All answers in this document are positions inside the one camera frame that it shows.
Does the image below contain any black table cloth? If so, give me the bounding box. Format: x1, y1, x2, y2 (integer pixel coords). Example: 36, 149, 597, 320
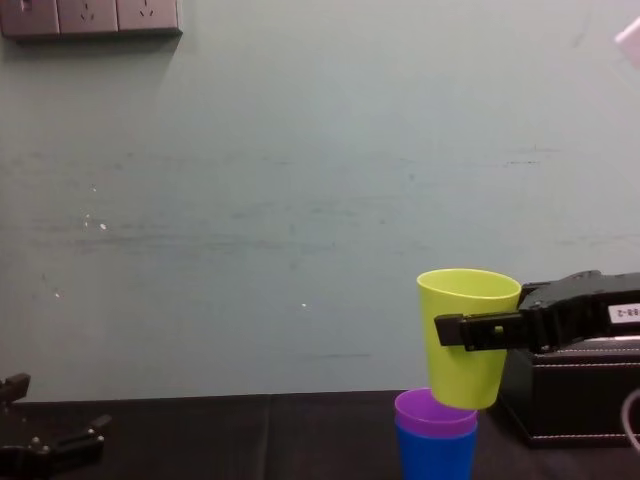
0, 388, 640, 480

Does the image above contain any black stitched leather box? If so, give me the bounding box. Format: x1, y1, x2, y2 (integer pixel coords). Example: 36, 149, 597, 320
498, 335, 640, 449

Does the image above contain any blue plastic cup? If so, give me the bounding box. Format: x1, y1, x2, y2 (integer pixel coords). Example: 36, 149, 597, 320
394, 417, 479, 480

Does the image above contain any yellow-green plastic cup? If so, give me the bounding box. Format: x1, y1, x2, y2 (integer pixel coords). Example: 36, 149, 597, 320
416, 268, 523, 410

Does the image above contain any white cable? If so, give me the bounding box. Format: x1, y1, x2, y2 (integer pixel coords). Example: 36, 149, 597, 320
621, 389, 640, 454

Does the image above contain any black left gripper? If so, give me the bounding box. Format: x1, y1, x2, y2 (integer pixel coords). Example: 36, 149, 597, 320
0, 372, 113, 480

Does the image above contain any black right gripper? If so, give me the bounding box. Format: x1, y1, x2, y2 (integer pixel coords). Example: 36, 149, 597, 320
433, 270, 640, 352

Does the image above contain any grey wall socket panel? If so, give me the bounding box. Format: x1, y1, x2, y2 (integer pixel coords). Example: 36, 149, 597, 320
0, 0, 184, 39

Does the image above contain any purple plastic cup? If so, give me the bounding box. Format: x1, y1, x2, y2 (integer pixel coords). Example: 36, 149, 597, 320
393, 387, 479, 439

